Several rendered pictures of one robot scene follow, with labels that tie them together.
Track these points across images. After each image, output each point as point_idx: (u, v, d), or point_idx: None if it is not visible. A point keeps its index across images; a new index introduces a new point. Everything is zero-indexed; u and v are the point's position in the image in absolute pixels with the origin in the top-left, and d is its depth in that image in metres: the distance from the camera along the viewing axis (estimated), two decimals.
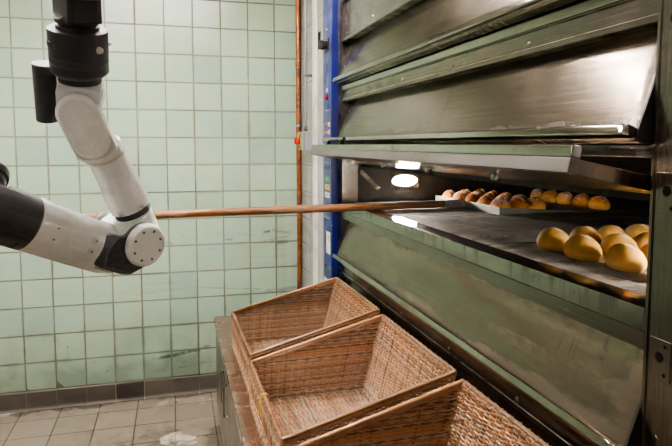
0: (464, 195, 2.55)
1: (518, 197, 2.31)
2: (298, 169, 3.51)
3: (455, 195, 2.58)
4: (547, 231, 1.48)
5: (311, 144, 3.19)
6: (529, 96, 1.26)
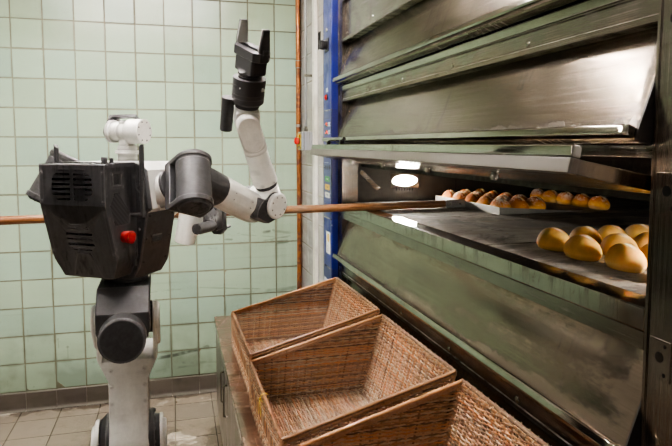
0: (464, 195, 2.55)
1: (518, 197, 2.31)
2: (298, 169, 3.51)
3: (455, 195, 2.58)
4: (547, 231, 1.48)
5: (311, 144, 3.19)
6: (529, 96, 1.26)
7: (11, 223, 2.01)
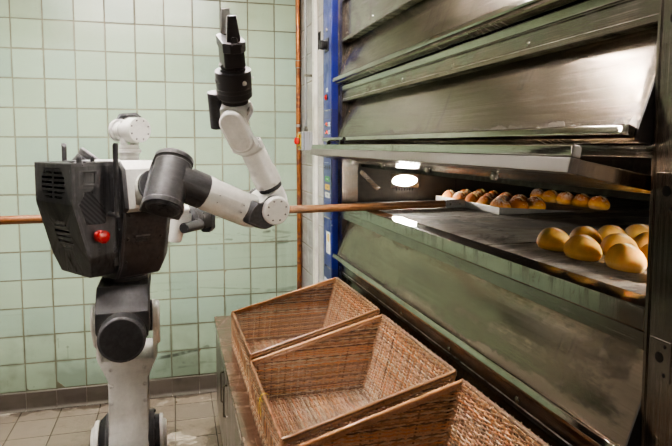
0: (464, 195, 2.55)
1: (518, 197, 2.31)
2: (298, 169, 3.51)
3: (455, 195, 2.58)
4: (547, 231, 1.48)
5: (311, 144, 3.19)
6: (529, 96, 1.26)
7: (11, 223, 2.02)
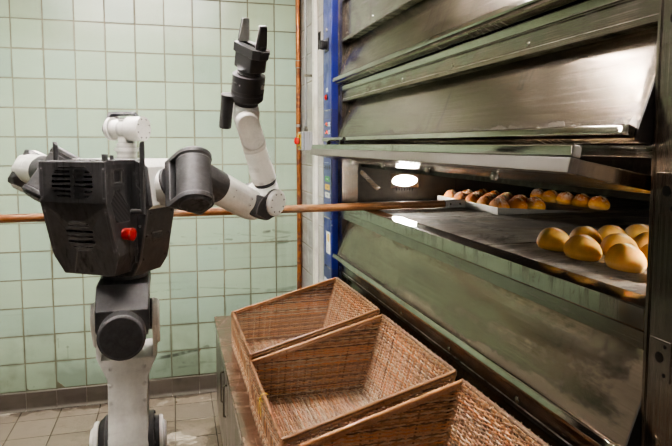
0: (465, 195, 2.55)
1: (517, 197, 2.30)
2: (298, 169, 3.51)
3: (456, 195, 2.58)
4: (547, 231, 1.48)
5: (311, 144, 3.19)
6: (529, 96, 1.26)
7: (15, 221, 2.06)
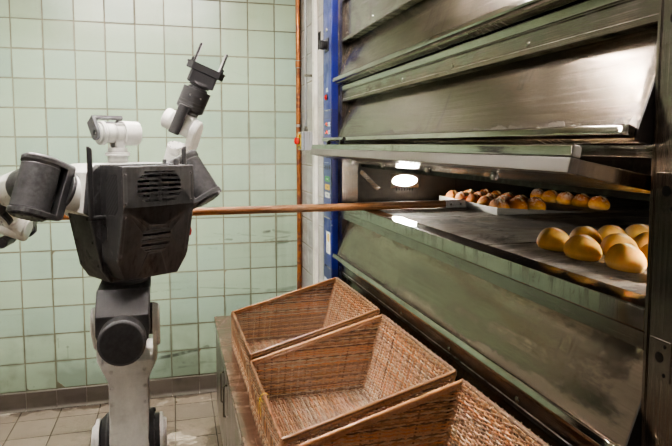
0: (466, 195, 2.54)
1: (517, 197, 2.29)
2: (298, 169, 3.51)
3: (457, 195, 2.58)
4: (547, 231, 1.48)
5: (311, 144, 3.19)
6: (529, 96, 1.26)
7: None
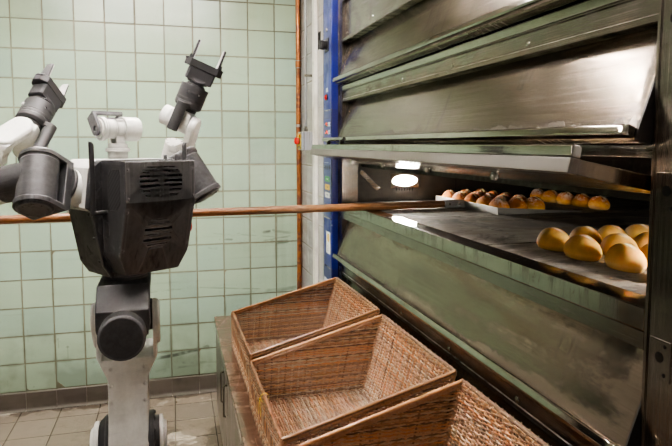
0: (464, 195, 2.55)
1: (517, 197, 2.30)
2: (298, 169, 3.51)
3: (455, 195, 2.58)
4: (547, 231, 1.48)
5: (311, 144, 3.19)
6: (529, 96, 1.26)
7: (11, 222, 2.03)
